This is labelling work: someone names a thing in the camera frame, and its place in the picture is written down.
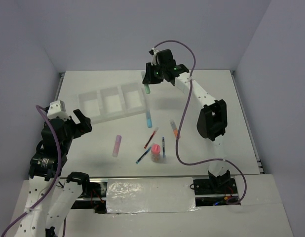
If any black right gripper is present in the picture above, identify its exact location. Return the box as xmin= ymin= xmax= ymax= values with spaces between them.
xmin=143 ymin=62 xmax=166 ymax=85

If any green highlighter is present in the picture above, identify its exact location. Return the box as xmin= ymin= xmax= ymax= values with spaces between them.
xmin=141 ymin=71 xmax=151 ymax=94

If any pink highlighter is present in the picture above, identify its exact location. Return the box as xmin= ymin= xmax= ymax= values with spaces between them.
xmin=112 ymin=135 xmax=122 ymax=157

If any blue highlighter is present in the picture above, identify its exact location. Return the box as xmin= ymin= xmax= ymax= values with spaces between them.
xmin=146 ymin=110 xmax=153 ymax=128

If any orange highlighter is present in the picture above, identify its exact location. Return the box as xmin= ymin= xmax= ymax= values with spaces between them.
xmin=169 ymin=119 xmax=180 ymax=138

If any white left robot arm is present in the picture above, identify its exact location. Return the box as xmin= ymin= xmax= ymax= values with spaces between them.
xmin=15 ymin=101 xmax=92 ymax=237

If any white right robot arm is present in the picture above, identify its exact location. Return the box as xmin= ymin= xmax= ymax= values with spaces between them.
xmin=143 ymin=48 xmax=228 ymax=155

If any white three-compartment tray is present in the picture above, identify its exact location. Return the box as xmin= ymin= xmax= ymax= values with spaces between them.
xmin=77 ymin=81 xmax=147 ymax=124

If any red pen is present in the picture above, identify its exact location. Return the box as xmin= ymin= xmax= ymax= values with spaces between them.
xmin=144 ymin=127 xmax=159 ymax=149

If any dark blue pen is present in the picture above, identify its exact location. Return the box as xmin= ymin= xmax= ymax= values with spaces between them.
xmin=162 ymin=137 xmax=166 ymax=158

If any light blue pen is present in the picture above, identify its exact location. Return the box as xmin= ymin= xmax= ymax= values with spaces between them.
xmin=136 ymin=146 xmax=152 ymax=164

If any pink-lidded small bottle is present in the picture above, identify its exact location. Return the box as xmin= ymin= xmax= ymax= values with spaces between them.
xmin=151 ymin=144 xmax=161 ymax=162

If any silver foil cover panel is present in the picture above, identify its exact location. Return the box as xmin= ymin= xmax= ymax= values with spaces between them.
xmin=106 ymin=177 xmax=197 ymax=214

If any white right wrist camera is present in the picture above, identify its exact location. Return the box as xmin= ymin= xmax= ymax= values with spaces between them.
xmin=149 ymin=47 xmax=159 ymax=66

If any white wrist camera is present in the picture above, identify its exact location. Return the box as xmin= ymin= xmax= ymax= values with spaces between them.
xmin=149 ymin=47 xmax=159 ymax=66
xmin=47 ymin=100 xmax=68 ymax=120

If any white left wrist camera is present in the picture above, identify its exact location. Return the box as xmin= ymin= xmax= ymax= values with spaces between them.
xmin=47 ymin=100 xmax=68 ymax=120

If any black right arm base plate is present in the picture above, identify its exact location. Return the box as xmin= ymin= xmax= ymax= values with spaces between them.
xmin=190 ymin=178 xmax=238 ymax=197

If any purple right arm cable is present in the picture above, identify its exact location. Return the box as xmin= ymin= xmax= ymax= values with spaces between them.
xmin=152 ymin=40 xmax=247 ymax=205

